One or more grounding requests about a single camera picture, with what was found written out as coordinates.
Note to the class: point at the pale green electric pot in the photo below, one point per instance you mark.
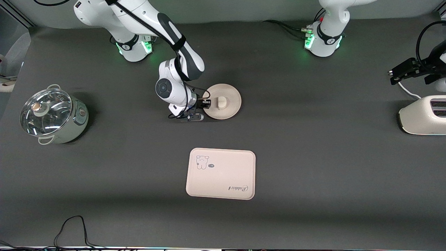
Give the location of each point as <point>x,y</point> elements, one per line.
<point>75,129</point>

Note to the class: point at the white toaster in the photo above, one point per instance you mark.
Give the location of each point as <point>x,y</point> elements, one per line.
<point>418,118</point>

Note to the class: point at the round beige plate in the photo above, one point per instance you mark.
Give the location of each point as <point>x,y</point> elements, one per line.
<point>231,94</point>

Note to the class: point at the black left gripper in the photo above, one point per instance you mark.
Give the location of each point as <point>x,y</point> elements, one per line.
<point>425,67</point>

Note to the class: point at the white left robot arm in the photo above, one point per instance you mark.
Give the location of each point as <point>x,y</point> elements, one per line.
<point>327,42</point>

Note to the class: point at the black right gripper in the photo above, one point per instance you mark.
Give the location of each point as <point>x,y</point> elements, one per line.
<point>199,104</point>

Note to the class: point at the translucent plastic cover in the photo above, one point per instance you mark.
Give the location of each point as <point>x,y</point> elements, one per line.
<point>17,48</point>

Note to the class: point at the glass pot lid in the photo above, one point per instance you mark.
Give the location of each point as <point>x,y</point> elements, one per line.
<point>52,118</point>

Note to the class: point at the beige rabbit print tray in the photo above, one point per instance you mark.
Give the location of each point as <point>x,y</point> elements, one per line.
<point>223,177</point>

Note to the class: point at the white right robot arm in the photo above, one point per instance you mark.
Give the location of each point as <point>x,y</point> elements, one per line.
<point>139,14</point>

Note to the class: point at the small white bun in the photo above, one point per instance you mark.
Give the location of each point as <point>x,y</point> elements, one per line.
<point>222,103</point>

